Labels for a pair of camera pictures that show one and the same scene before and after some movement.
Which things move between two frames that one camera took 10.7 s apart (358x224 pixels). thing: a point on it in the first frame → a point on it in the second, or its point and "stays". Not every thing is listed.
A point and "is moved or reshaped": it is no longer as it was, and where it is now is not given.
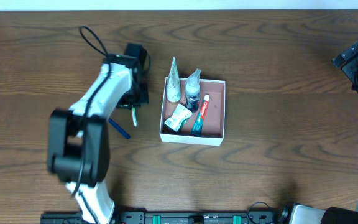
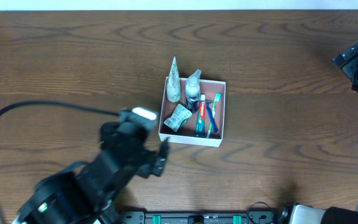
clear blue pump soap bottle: (192, 91) stays
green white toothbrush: (134, 117) is moved or reshaped
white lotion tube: (173, 85) stays
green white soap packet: (179, 116) stays
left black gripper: (140, 97) → (148, 158)
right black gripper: (348, 56) stays
